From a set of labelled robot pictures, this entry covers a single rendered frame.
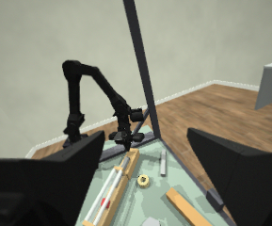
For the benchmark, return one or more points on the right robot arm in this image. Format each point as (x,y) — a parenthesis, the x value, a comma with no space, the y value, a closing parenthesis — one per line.
(71,69)

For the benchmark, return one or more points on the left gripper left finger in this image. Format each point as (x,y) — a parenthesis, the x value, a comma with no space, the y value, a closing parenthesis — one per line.
(57,184)

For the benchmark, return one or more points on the clear rectangular channel cover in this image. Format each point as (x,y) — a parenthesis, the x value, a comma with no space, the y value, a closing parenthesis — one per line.
(100,209)

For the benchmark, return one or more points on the beige roll of tape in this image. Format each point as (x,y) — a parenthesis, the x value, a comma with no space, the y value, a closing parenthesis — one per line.
(141,178)

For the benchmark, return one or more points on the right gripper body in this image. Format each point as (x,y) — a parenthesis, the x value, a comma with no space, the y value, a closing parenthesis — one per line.
(137,137)

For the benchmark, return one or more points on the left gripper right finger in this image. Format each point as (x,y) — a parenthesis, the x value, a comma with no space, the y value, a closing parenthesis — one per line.
(241,175)

